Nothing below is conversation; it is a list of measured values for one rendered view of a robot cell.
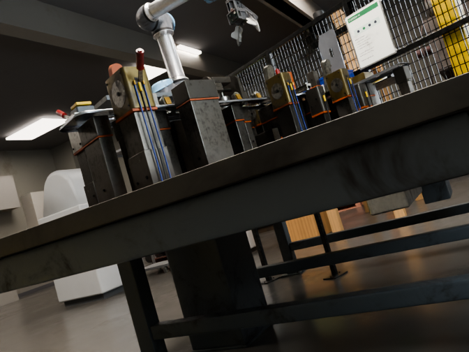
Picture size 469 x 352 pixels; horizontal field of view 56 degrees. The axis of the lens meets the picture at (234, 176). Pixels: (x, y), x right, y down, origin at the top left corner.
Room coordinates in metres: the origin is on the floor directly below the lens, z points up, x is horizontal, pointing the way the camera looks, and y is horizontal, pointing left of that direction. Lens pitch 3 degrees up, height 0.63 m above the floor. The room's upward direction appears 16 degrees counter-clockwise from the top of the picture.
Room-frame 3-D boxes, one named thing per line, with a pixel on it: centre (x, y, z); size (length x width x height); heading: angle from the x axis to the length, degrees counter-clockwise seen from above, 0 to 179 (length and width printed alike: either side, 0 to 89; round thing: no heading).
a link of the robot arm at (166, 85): (2.21, 0.22, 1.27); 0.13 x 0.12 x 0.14; 144
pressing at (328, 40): (2.22, -0.65, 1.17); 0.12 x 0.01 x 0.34; 42
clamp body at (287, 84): (1.64, -0.27, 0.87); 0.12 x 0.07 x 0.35; 42
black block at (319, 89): (1.78, -0.42, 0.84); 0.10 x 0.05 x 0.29; 42
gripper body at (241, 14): (2.03, -0.23, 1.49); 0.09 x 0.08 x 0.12; 132
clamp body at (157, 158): (1.19, 0.20, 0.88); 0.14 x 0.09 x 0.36; 42
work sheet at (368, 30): (2.35, -0.92, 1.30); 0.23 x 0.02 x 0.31; 42
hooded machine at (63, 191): (5.54, 2.01, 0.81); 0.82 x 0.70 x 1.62; 61
